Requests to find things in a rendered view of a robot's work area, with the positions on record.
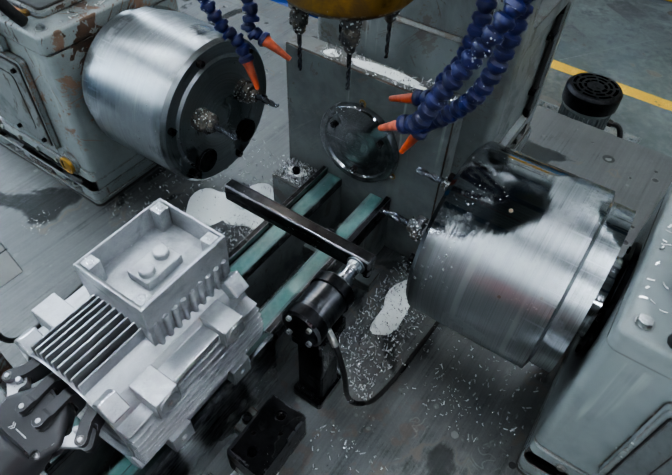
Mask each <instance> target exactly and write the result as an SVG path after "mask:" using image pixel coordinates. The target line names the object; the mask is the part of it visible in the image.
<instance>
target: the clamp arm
mask: <svg viewBox="0 0 672 475"><path fill-rule="evenodd" d="M224 189H225V195H226V199H228V200H230V201H231V202H233V203H235V204H237V205H239V206H240V207H242V208H244V209H246V210H248V211H249V212H251V213H253V214H255V215H257V216H258V217H260V218H262V219H264V220H266V221H267V222H269V223H271V224H273V225H275V226H276V227H278V228H280V229H282V230H284V231H285V232H287V233H289V234H291V235H293V236H294V237H296V238H298V239H300V240H302V241H303V242H305V243H307V244H309V245H311V246H312V247H314V248H316V249H318V250H320V251H321V252H323V253H325V254H327V255H329V256H330V257H332V258H334V259H336V260H338V261H339V262H341V263H343V264H345V265H346V264H347V263H351V262H352V259H354V260H356V261H354V262H353V263H352V264H354V265H355V266H356V267H357V265H358V264H359V263H360V266H359V267H358V271H359V273H361V274H363V275H364V276H366V277H368V276H369V275H370V274H371V273H372V272H373V270H374V269H375V264H376V255H375V254H373V253H371V252H369V251H367V250H366V249H364V248H362V247H360V246H358V245H356V244H354V243H352V242H351V241H349V240H347V239H345V238H343V237H341V236H339V235H338V234H336V233H335V231H334V230H332V229H330V228H328V229H326V228H324V227H323V226H321V225H319V224H317V223H315V222H313V221H311V220H310V219H308V218H306V217H304V216H302V215H300V214H298V213H296V212H295V211H293V210H291V209H289V208H287V207H285V206H283V205H282V204H280V203H278V202H276V201H274V200H272V199H270V198H268V197H267V196H265V195H263V194H261V193H259V192H257V191H255V190H253V189H252V188H250V187H249V185H248V184H246V183H244V182H243V183H240V182H239V181H237V180H235V179H230V180H229V181H228V182H227V183H226V184H224ZM358 262H359V263H358ZM361 269H362V270H361ZM360 270H361V271H360ZM359 273H358V274H359ZM358 274H357V275H358Z"/></svg>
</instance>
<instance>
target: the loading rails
mask: <svg viewBox="0 0 672 475"><path fill-rule="evenodd" d="M341 185H342V179H341V178H339V177H337V176H335V175H333V174H331V173H329V172H328V167H326V166H324V165H323V166H322V167H321V168H320V169H319V170H318V171H317V172H315V173H314V174H313V175H312V176H311V177H310V178H309V179H308V180H307V181H306V182H305V183H304V184H303V185H301V186H300V187H299V188H298V189H297V190H296V191H295V192H294V193H293V194H292V195H291V196H290V197H289V198H287V199H286V200H285V201H284V202H283V203H282V205H283V206H285V207H287V208H289V209H291V210H293V211H295V212H296V213H298V214H300V215H302V216H304V217H306V218H308V219H310V220H311V221H313V222H315V223H317V224H319V225H321V226H323V227H324V228H326V229H328V228H330V229H332V230H333V229H334V228H335V227H336V226H337V225H338V224H339V221H340V203H341ZM390 202H391V198H390V197H388V196H386V197H385V198H384V199H382V198H380V197H378V196H376V195H374V194H372V193H370V194H369V195H368V196H367V197H366V198H365V199H364V200H363V201H362V202H361V203H360V205H359V206H358V207H357V208H356V209H355V210H354V211H353V212H352V213H351V214H350V215H349V216H348V217H347V218H346V219H345V221H344V222H343V223H342V224H341V225H340V226H339V227H338V228H337V229H336V230H335V233H336V234H338V235H339V236H341V237H343V238H345V239H347V240H349V241H351V242H352V243H354V244H356V245H358V246H360V247H362V248H364V249H366V250H367V251H369V252H371V253H373V254H375V255H377V254H378V253H379V251H380V250H381V249H382V248H383V247H384V243H385V236H386V229H387V222H388V216H387V215H384V214H381V212H380V209H381V208H382V207H385V208H386V209H387V210H388V211H389V209H390ZM228 256H229V259H228V261H229V267H230V272H233V271H238V272H239V273H240V275H241V276H242V277H243V278H244V280H245V281H246V282H247V283H248V285H249V288H248V289H247V290H246V291H245V293H246V295H247V296H248V297H249V298H250V299H252V300H253V301H254V302H256V303H257V305H256V307H258V308H259V307H260V306H261V305H262V304H263V303H264V302H265V301H266V300H267V299H268V298H269V297H270V296H271V295H272V293H273V292H274V291H275V290H276V289H277V288H278V287H279V286H280V285H281V284H282V283H283V282H284V281H285V280H286V279H287V278H288V277H289V275H290V274H291V273H292V272H293V271H294V270H295V269H296V268H297V267H298V265H300V264H301V263H302V262H303V261H304V262H305V263H304V264H303V265H302V266H301V267H300V268H299V269H298V271H297V272H296V273H295V274H294V275H293V276H292V277H291V278H290V279H289V280H288V281H287V282H286V283H285V284H284V285H283V287H282V288H281V289H280V290H279V291H278V292H277V293H276V294H275V295H274V296H273V297H272V298H271V299H270V300H269V301H268V302H267V304H266V305H265V306H264V307H263V308H262V309H261V310H260V311H259V313H261V316H260V317H261V318H262V319H263V320H262V322H263V323H264V324H263V325H262V326H263V327H264V328H263V329H262V330H263V332H262V335H261V337H260V338H259V339H258V340H257V342H256V343H255V344H254V345H253V346H252V347H251V348H250V349H249V351H248V352H247V353H246V354H247V355H248V356H249V358H250V364H251V369H250V370H249V371H248V372H247V373H246V374H245V376H244V377H243V378H242V379H241V380H240V381H239V382H238V384H237V385H234V384H233V383H232V382H230V381H229V380H227V379H226V380H225V382H224V383H223V384H222V385H221V386H220V387H219V388H218V389H217V391H216V392H215V393H214V394H213V395H212V396H211V397H210V398H209V400H208V401H207V402H206V403H205V404H204V405H203V406H202V407H201V408H200V410H199V411H198V412H197V413H196V414H195V415H194V416H193V417H192V419H191V420H190V421H191V422H192V424H193V427H194V430H195V433H194V434H193V435H192V436H191V437H190V439H189V440H188V441H187V442H186V443H185V444H184V445H183V447H182V448H181V449H180V450H179V451H178V452H175V451H174V450H173V449H172V448H170V447H169V446H168V445H167V444H164V445H163V446H162V447H161V449H160V450H159V451H158V452H157V453H156V454H155V455H154V456H153V458H152V459H151V460H150V461H149V462H148V463H147V464H146V465H145V466H144V468H142V469H141V468H139V467H137V466H135V465H133V464H132V463H131V462H130V460H129V459H128V458H127V457H126V456H125V455H124V456H123V457H122V458H121V459H120V460H119V461H118V462H117V463H116V464H115V465H114V466H113V467H112V469H111V470H110V471H109V472H108V473H107V474H106V475H201V474H202V473H203V471H204V470H205V469H206V468H207V467H208V465H209V464H210V463H211V462H212V460H213V459H214V458H215V457H216V456H217V454H218V453H219V452H220V451H221V450H222V448H223V447H224V446H225V445H226V444H227V442H228V441H229V440H230V439H231V437H232V436H233V435H234V434H235V433H236V434H237V435H239V434H240V433H241V432H242V430H243V429H244V428H245V427H246V426H247V424H248V423H249V422H250V421H251V419H252V418H253V417H254V416H255V414H256V413H257V412H258V410H256V409H255V408H256V407H257V406H258V405H259V404H260V402H261V401H262V400H263V399H264V398H265V396H266V395H267V394H268V393H269V391H270V390H271V389H272V388H273V387H274V385H275V384H276V383H277V382H278V372H279V371H280V370H281V369H282V368H283V366H284V365H285V364H286V363H287V362H288V360H289V359H290V358H291V357H292V356H293V354H294V353H295V352H296V351H297V350H298V344H296V343H295V342H293V341H292V338H291V335H288V334H287V333H286V331H287V329H286V327H285V325H284V323H283V320H282V313H283V312H284V310H285V309H286V308H287V307H288V306H289V305H290V304H291V303H292V302H296V300H297V299H298V298H299V297H300V296H301V295H302V294H303V293H304V292H305V290H306V289H307V288H308V287H309V286H310V282H311V281H312V279H313V278H314V277H315V276H316V275H317V274H318V273H319V272H320V271H331V272H334V273H336V274H338V273H339V272H340V271H341V270H342V269H343V268H344V266H345V264H343V263H341V262H339V261H338V260H336V259H334V258H332V257H330V256H329V255H327V254H325V253H323V252H321V251H320V250H318V249H316V248H314V247H312V246H311V245H309V244H307V243H305V242H303V241H302V240H300V239H298V238H296V237H294V236H293V235H291V234H289V233H287V232H285V231H284V230H282V229H280V228H278V227H276V226H275V225H273V224H271V223H269V222H267V221H266V220H264V221H263V222H262V223H261V224H259V225H258V226H257V227H256V228H255V229H254V230H253V231H252V232H251V233H250V234H249V235H248V236H247V237H245V238H244V239H243V240H242V241H241V242H240V243H239V244H238V245H237V246H236V247H235V248H234V249H233V250H231V251H230V252H229V253H228ZM379 277H380V272H379V271H377V270H375V269H374V270H373V272H372V273H371V274H370V275H369V276H368V277H366V276H364V275H363V274H361V273H359V274H358V275H357V276H356V277H355V278H354V279H353V280H352V282H351V283H350V286H351V285H352V284H353V285H355V286H357V287H359V288H361V289H362V290H364V291H366V292H369V291H370V290H371V288H372V287H373V286H374V285H375V283H376V282H377V281H378V280H379ZM120 454H121V453H120V452H119V451H117V450H116V449H115V448H113V447H112V446H111V445H109V444H108V443H107V442H106V441H104V440H103V439H102V438H101V437H100V436H99V437H98V441H97V445H96V448H95V450H94V451H93V452H91V453H86V452H85V451H83V450H82V449H66V450H65V451H64V452H63V453H62V454H61V455H59V456H57V457H55V458H53V459H52V460H50V461H49V462H48V463H47V465H46V466H45V468H44V470H43V471H44V472H45V473H46V474H47V475H102V473H103V472H104V471H105V470H106V469H107V468H108V467H109V466H110V465H111V464H112V463H113V462H114V461H115V460H116V459H117V458H118V457H119V455H120Z"/></svg>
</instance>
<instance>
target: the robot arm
mask: <svg viewBox="0 0 672 475"><path fill-rule="evenodd" d="M51 372H53V371H51V370H50V369H49V368H47V367H46V366H45V365H43V364H42V363H41V362H39V361H38V360H36V359H34V358H32V359H31V360H29V361H28V362H26V363H25V364H23V365H20V366H18V367H15V368H12V369H9V370H7V371H5V372H4V373H3V374H2V376H1V379H2V380H3V381H4V382H6V383H7V397H6V398H5V399H4V400H3V401H2V402H1V404H0V475H40V474H41V473H42V471H43V470H44V468H45V466H46V465H47V463H48V462H49V461H50V460H52V459H53V458H55V457H57V456H59V455H61V454H62V453H63V452H64V451H65V450H66V449H82V450H83V451H85V452H86V453H91V452H93V451H94V450H95V448H96V445H97V441H98V437H99V433H100V429H101V428H102V426H103V425H104V423H105V420H104V419H103V418H102V417H101V416H100V415H99V414H98V413H97V412H96V411H95V410H94V409H93V408H92V407H91V406H90V405H89V406H88V408H87V410H86V411H85V413H84V414H83V416H82V418H81V420H80V422H79V425H78V426H75V427H73V423H74V419H75V417H76V416H77V415H78V414H79V413H80V412H81V411H82V410H83V409H84V407H85V406H86V401H85V400H84V399H83V398H82V397H81V396H80V395H79V394H78V393H77V392H76V391H75V390H73V389H72V388H71V387H70V386H69V385H68V384H67V383H66V382H65V381H63V380H62V379H61V378H60V377H59V376H57V375H56V374H55V373H53V374H50V373H51ZM48 374H49V375H48ZM45 376H46V377H45ZM44 377H45V378H44ZM42 378H44V379H43V380H42V381H41V382H40V383H39V384H38V385H37V386H36V387H33V388H31V387H32V386H31V384H33V383H36V382H37V381H39V380H41V379H42ZM53 388H55V390H54V389H53ZM26 389H27V390H26ZM70 402H71V403H70ZM72 427H73V429H72ZM71 431H72V432H71Z"/></svg>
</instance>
